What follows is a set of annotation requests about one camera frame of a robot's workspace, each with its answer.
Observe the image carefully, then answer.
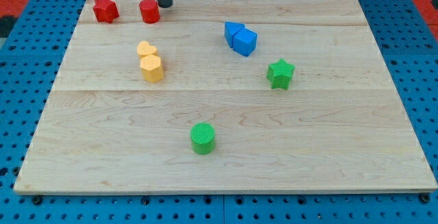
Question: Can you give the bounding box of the red star block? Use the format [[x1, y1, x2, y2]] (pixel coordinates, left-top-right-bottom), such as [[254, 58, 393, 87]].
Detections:
[[92, 0, 120, 23]]

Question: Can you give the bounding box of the green star block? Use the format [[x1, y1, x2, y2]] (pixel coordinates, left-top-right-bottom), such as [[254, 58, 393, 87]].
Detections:
[[266, 58, 295, 90]]

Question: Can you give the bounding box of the red cylinder block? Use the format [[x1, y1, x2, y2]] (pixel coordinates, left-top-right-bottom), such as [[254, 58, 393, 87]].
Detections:
[[139, 0, 160, 23]]

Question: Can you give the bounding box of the yellow heart block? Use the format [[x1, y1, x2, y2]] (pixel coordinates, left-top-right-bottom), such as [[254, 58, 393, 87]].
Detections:
[[137, 41, 158, 59]]

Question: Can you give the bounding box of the blue triangle block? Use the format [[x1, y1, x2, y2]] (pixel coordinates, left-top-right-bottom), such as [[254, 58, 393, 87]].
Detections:
[[224, 21, 245, 48]]

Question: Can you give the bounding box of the yellow hexagon block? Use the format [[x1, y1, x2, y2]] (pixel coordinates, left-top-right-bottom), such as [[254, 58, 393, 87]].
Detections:
[[140, 55, 164, 83]]

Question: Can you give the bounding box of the blue cube block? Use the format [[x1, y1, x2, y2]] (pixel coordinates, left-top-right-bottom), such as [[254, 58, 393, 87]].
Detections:
[[233, 28, 257, 57]]

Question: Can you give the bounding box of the light wooden board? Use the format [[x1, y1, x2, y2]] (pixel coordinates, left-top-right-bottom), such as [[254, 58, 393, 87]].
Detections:
[[14, 0, 437, 195]]

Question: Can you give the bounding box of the green cylinder block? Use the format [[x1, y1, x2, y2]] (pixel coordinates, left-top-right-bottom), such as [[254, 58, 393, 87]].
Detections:
[[190, 123, 216, 155]]

